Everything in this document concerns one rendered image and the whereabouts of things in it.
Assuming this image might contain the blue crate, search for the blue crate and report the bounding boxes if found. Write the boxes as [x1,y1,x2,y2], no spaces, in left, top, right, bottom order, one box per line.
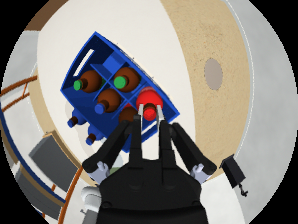
[60,31,180,139]

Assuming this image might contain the red bottle with pale pink label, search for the red bottle with pale pink label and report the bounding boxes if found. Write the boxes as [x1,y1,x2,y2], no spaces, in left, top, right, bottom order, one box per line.
[136,86,163,121]

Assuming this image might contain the brown bottle with red cap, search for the brown bottle with red cap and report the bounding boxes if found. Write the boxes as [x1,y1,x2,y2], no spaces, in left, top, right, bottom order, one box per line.
[118,103,138,123]

